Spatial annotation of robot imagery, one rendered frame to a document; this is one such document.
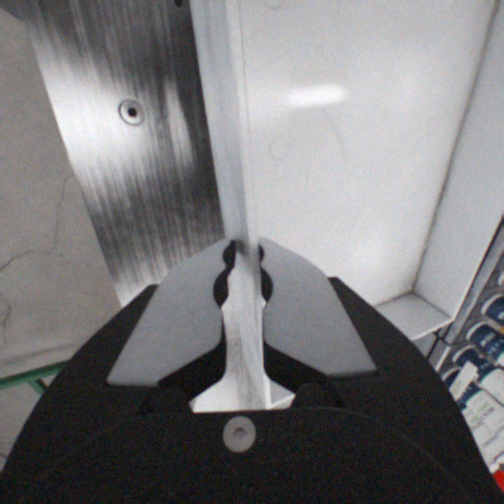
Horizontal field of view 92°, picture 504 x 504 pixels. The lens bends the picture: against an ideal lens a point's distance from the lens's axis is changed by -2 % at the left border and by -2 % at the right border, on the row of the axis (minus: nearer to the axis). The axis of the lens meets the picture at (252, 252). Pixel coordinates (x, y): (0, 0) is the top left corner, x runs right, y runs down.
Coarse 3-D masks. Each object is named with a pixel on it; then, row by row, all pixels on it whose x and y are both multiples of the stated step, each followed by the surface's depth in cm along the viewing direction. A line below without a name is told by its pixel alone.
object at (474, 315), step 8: (496, 264) 43; (496, 272) 44; (488, 280) 45; (488, 288) 47; (496, 288) 48; (480, 296) 47; (480, 304) 48; (472, 312) 49; (472, 320) 51; (464, 328) 51
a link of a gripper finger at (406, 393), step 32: (352, 320) 7; (384, 320) 7; (384, 352) 6; (416, 352) 6; (352, 384) 6; (384, 384) 6; (416, 384) 6; (384, 416) 5; (416, 416) 5; (448, 416) 5; (448, 448) 4; (480, 480) 4
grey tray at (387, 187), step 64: (192, 0) 10; (256, 0) 11; (320, 0) 12; (384, 0) 13; (448, 0) 14; (256, 64) 12; (320, 64) 13; (384, 64) 14; (448, 64) 16; (256, 128) 13; (320, 128) 15; (384, 128) 16; (448, 128) 18; (256, 192) 15; (320, 192) 17; (384, 192) 19; (448, 192) 21; (256, 256) 12; (320, 256) 20; (384, 256) 23; (448, 256) 22; (256, 320) 14; (448, 320) 23; (256, 384) 20
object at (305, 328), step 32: (288, 256) 10; (288, 288) 9; (320, 288) 9; (288, 320) 7; (320, 320) 7; (288, 352) 6; (320, 352) 6; (352, 352) 6; (288, 384) 7; (320, 384) 6
